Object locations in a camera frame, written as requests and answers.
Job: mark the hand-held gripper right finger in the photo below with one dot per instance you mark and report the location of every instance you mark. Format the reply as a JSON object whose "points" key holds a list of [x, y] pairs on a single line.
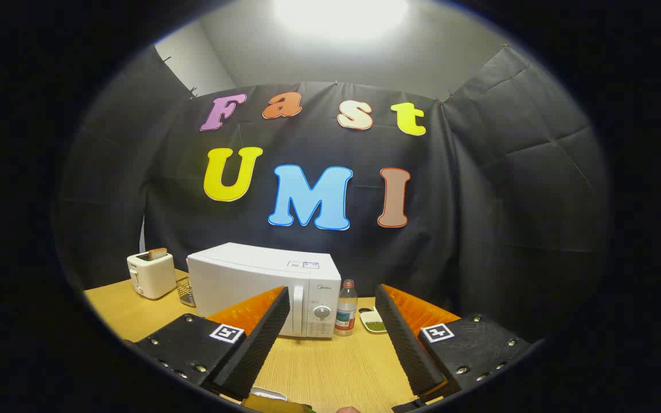
{"points": [[405, 344]]}

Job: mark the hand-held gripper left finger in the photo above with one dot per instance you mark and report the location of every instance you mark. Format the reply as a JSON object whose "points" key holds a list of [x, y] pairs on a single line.
{"points": [[261, 338]]}

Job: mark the white microwave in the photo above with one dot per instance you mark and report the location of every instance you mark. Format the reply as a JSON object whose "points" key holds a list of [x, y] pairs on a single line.
{"points": [[238, 275]]}

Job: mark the white plastic food tray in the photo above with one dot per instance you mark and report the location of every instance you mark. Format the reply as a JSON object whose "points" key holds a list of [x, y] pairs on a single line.
{"points": [[267, 393]]}

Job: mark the white divided bean tray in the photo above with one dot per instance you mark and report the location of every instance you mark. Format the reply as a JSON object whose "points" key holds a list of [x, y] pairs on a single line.
{"points": [[373, 326]]}

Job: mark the clear plastic water bottle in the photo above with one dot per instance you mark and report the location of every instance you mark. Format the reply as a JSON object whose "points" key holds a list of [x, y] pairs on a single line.
{"points": [[346, 312]]}

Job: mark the white toaster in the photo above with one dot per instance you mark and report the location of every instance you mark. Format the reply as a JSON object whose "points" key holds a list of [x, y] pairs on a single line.
{"points": [[152, 278]]}

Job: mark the toast bread slice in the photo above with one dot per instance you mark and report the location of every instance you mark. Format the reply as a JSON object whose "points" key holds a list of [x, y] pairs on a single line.
{"points": [[158, 253]]}

